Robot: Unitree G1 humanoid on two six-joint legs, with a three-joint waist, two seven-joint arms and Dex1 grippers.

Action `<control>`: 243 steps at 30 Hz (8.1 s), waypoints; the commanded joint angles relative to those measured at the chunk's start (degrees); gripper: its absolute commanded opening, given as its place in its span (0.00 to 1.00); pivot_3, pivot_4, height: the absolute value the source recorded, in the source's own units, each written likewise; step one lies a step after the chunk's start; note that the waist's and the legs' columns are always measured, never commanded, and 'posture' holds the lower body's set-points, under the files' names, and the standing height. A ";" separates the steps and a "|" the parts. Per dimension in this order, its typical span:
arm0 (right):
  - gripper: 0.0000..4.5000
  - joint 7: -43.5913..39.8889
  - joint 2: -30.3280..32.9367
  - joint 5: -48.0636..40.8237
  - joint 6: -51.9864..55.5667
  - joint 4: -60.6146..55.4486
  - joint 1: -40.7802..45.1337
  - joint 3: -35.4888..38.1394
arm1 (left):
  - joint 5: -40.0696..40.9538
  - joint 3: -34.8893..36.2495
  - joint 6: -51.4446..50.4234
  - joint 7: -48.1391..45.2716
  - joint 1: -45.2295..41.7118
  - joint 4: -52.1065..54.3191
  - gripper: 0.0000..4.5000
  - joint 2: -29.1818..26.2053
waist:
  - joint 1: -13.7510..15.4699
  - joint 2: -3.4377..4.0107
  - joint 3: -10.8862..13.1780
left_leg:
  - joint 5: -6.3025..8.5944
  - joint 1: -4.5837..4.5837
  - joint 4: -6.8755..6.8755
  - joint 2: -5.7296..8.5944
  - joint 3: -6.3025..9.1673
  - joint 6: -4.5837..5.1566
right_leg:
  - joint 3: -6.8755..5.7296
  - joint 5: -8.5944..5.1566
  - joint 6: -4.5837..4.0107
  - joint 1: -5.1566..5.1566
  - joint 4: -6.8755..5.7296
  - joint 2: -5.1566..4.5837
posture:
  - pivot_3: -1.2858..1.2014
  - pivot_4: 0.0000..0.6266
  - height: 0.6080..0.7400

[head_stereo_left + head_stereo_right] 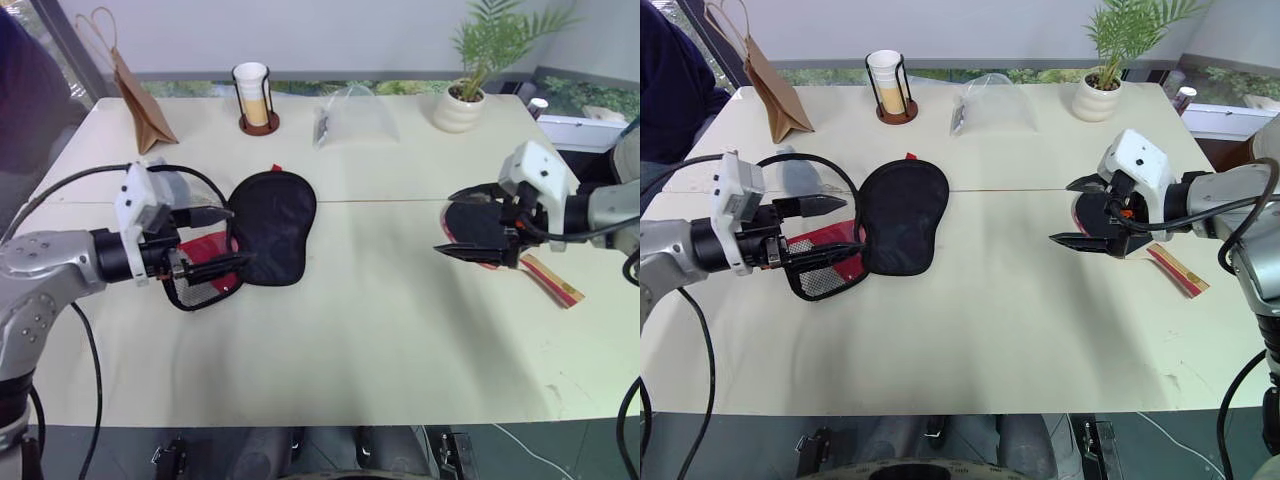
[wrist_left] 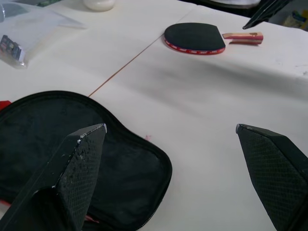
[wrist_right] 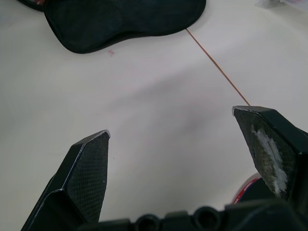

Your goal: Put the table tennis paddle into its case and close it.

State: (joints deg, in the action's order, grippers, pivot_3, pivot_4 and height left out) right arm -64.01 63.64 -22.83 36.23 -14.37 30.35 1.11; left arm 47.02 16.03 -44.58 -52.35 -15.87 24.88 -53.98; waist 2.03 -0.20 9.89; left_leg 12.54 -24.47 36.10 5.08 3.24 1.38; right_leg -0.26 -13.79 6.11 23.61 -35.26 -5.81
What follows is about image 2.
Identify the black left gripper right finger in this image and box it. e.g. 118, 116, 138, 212
235, 123, 308, 231

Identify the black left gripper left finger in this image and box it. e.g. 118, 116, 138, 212
0, 123, 108, 231

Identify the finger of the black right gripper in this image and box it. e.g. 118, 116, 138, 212
242, 0, 291, 30

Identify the black red paddle case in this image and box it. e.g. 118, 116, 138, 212
0, 90, 173, 231

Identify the black rubber table tennis paddle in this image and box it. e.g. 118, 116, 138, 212
164, 22, 264, 55

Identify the small dark packet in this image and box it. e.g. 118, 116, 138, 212
0, 35, 26, 65

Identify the clear plastic bag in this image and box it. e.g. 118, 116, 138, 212
0, 2, 89, 70

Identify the white ribbed plant pot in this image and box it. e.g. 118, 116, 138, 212
83, 0, 116, 12

